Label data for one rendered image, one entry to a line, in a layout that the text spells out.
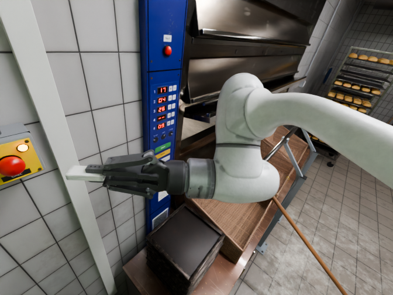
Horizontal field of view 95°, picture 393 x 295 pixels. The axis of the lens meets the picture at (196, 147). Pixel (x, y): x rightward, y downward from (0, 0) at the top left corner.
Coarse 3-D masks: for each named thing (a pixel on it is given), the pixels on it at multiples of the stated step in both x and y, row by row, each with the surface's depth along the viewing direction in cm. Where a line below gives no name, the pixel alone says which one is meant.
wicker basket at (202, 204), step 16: (192, 208) 118; (208, 208) 139; (224, 208) 142; (240, 208) 144; (256, 208) 145; (224, 224) 130; (240, 224) 132; (256, 224) 134; (224, 240) 108; (240, 240) 122; (240, 256) 105
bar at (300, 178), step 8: (296, 128) 143; (288, 136) 129; (280, 144) 118; (312, 144) 162; (272, 152) 108; (288, 152) 129; (312, 152) 163; (312, 160) 165; (296, 168) 129; (304, 168) 172; (296, 176) 132; (304, 176) 130; (296, 184) 133; (288, 192) 191; (296, 192) 135; (288, 200) 141; (280, 216) 152; (272, 224) 160; (264, 232) 170; (264, 240) 173; (256, 248) 178; (264, 248) 180
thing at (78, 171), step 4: (72, 168) 37; (76, 168) 37; (80, 168) 37; (84, 168) 37; (68, 172) 36; (72, 172) 36; (76, 172) 36; (80, 172) 36; (84, 172) 36; (68, 176) 36; (72, 176) 36; (76, 176) 36; (80, 176) 36; (84, 176) 36; (88, 176) 36; (92, 176) 36; (96, 176) 36; (100, 176) 36
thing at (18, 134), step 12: (12, 132) 37; (24, 132) 37; (0, 144) 34; (12, 144) 36; (0, 156) 35; (24, 156) 38; (36, 156) 40; (36, 168) 41; (0, 180) 37; (12, 180) 38
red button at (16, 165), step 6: (12, 156) 36; (0, 162) 34; (6, 162) 34; (12, 162) 35; (18, 162) 36; (24, 162) 37; (0, 168) 34; (6, 168) 35; (12, 168) 35; (18, 168) 36; (24, 168) 37; (6, 174) 35; (12, 174) 36
